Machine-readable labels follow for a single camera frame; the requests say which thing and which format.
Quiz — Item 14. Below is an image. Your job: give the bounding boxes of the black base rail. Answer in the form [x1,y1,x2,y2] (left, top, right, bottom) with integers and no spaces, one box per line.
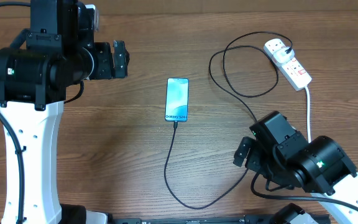
[54,213,332,224]

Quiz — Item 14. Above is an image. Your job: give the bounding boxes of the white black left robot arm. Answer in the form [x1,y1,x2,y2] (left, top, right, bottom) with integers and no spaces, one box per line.
[0,0,129,223]

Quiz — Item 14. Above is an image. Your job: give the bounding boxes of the white power strip cord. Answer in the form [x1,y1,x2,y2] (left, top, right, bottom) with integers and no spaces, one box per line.
[304,86,312,144]

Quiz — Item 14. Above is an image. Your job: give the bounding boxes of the white charger plug adapter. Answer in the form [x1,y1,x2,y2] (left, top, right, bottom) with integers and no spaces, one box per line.
[273,47,295,67]

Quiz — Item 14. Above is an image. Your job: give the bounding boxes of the white power extension strip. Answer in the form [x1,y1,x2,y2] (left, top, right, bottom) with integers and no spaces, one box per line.
[264,39,312,91]

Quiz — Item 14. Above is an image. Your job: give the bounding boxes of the smartphone with teal screen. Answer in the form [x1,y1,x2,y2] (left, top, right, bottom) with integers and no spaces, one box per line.
[165,78,189,122]

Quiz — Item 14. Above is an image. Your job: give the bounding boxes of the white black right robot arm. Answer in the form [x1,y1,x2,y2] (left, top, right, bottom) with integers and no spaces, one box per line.
[233,111,358,223]

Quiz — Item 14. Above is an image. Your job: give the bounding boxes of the black USB-C charging cable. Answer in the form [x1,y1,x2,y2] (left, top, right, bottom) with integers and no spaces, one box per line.
[163,30,294,210]

